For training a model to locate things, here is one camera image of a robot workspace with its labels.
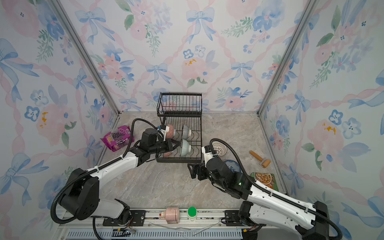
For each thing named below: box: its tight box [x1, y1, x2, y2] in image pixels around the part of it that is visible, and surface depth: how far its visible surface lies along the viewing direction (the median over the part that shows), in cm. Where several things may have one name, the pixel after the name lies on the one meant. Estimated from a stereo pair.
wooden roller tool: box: [249, 150, 271, 168], surface depth 94 cm
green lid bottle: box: [187, 206, 198, 221], surface depth 69 cm
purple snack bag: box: [100, 125, 135, 152], surface depth 100 cm
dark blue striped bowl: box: [182, 124, 192, 140], surface depth 97 cm
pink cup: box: [160, 207, 180, 224], surface depth 70 cm
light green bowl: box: [181, 139, 190, 157], surface depth 91 cm
